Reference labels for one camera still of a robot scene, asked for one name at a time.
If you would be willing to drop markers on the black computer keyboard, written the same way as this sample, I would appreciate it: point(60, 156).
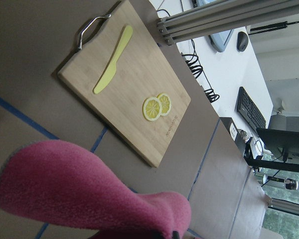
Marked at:
point(249, 111)

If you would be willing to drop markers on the black computer mouse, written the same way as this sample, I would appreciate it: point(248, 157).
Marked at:
point(242, 41)

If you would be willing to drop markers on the pink grey cleaning cloth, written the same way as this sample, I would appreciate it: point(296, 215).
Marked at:
point(63, 184)

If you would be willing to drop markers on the aluminium frame post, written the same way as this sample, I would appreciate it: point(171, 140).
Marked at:
point(222, 15)

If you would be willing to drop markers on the black monitor stand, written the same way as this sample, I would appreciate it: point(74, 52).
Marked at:
point(283, 145)

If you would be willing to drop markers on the lemon slice near logo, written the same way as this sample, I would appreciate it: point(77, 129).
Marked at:
point(165, 103)

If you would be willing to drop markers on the lemon slice near knife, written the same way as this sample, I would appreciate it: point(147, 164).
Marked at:
point(152, 108)

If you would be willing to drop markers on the bamboo cutting board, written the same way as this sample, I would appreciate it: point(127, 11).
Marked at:
point(142, 72)

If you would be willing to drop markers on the yellow plastic knife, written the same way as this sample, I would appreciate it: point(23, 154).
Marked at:
point(111, 68)

